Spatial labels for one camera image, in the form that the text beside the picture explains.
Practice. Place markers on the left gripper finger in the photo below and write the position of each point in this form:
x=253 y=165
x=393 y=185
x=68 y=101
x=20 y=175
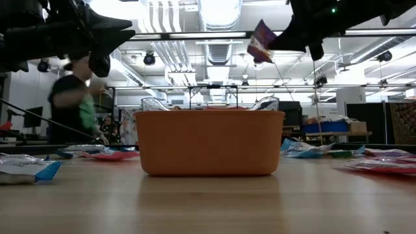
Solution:
x=110 y=24
x=110 y=39

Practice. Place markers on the black aluminium table frame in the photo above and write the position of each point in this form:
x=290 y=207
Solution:
x=32 y=149

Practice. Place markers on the black cabinet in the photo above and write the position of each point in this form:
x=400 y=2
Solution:
x=291 y=113

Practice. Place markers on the silver ventilation duct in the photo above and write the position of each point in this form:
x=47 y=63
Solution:
x=219 y=13

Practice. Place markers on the black monitor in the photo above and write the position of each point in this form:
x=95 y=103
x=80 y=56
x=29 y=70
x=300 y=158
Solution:
x=32 y=117

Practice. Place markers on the black background frame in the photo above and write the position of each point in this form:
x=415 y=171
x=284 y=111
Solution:
x=214 y=86

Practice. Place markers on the clear packets inside bin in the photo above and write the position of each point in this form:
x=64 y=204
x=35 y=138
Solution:
x=152 y=104

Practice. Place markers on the blue storage bin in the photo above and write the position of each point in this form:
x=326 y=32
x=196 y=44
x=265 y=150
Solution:
x=325 y=126

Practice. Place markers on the blue candy wrapper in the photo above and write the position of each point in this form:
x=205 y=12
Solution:
x=302 y=151
x=360 y=150

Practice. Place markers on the person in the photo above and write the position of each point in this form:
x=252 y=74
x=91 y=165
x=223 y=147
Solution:
x=65 y=107
x=107 y=125

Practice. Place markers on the floral cloth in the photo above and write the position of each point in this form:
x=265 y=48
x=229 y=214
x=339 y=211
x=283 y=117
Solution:
x=129 y=125

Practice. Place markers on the white pillar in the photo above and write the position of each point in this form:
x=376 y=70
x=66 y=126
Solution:
x=352 y=97

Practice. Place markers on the red candy pack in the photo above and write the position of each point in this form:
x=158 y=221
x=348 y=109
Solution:
x=110 y=156

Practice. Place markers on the cardboard box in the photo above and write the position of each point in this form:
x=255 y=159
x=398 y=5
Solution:
x=357 y=126

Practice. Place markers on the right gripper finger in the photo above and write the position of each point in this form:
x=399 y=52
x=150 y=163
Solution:
x=292 y=45
x=294 y=29

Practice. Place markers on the black overhead crossbar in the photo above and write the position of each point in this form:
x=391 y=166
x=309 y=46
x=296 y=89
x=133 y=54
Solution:
x=162 y=35

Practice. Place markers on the patterned rug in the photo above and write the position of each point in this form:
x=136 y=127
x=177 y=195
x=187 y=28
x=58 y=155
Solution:
x=403 y=123

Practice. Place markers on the black ceiling spotlight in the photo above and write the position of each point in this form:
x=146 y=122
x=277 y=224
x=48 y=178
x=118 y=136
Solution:
x=321 y=80
x=149 y=58
x=384 y=56
x=43 y=66

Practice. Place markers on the orange plastic bin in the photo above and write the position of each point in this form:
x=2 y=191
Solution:
x=209 y=143

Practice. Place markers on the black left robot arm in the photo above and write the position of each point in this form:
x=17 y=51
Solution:
x=13 y=48

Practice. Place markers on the black partition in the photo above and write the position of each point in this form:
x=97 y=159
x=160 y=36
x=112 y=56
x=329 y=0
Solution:
x=370 y=120

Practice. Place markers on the purple candy wrapper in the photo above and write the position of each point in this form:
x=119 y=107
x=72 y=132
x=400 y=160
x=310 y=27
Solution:
x=260 y=39

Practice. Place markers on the white ceiling pipes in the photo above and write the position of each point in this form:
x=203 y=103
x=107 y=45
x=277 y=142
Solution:
x=169 y=19

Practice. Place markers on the pink candy pack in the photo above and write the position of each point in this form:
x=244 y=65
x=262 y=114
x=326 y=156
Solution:
x=383 y=166
x=386 y=152

